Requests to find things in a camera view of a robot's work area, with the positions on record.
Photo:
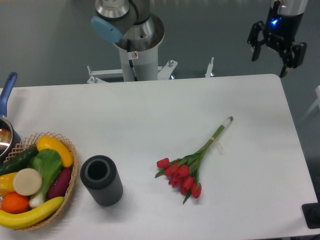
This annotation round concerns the purple sweet potato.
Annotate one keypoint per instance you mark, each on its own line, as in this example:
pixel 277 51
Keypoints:
pixel 60 185

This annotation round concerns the yellow banana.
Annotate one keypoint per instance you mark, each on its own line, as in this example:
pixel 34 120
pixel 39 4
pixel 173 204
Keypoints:
pixel 31 217

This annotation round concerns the beige round disc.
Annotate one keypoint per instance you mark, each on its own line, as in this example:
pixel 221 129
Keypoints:
pixel 27 181

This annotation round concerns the red tulip bouquet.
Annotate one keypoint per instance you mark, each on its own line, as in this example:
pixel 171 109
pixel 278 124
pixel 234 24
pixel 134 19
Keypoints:
pixel 184 172

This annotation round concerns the green bok choy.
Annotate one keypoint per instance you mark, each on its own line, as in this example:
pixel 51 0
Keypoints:
pixel 48 164

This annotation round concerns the white furniture piece right edge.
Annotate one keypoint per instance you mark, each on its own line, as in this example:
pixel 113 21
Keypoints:
pixel 314 108

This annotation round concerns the green cucumber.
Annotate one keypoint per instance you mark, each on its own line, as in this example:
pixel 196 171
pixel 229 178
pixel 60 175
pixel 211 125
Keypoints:
pixel 19 161

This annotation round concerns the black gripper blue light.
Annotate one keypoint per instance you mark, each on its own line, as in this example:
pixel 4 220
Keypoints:
pixel 279 32

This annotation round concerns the yellow bell pepper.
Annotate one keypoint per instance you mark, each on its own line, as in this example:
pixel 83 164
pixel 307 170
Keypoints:
pixel 6 183

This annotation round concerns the silver robot wrist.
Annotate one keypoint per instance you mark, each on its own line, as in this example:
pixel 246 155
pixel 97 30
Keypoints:
pixel 292 7

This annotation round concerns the blue handled saucepan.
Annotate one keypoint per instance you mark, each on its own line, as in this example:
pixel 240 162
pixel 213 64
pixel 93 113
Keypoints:
pixel 8 136

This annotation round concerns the woven wicker basket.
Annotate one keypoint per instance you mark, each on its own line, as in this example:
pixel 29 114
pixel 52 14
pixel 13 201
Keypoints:
pixel 31 141

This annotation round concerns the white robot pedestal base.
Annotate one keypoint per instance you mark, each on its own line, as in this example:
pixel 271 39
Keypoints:
pixel 135 66

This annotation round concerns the dark grey ribbed vase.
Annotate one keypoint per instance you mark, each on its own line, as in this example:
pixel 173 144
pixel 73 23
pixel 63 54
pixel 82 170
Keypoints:
pixel 100 176

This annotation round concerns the black device at table edge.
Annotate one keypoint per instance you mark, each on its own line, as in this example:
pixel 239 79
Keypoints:
pixel 311 212

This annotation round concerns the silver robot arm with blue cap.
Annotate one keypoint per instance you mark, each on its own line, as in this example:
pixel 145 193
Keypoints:
pixel 137 34

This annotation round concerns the orange fruit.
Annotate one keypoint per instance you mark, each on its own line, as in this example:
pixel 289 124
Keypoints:
pixel 15 203

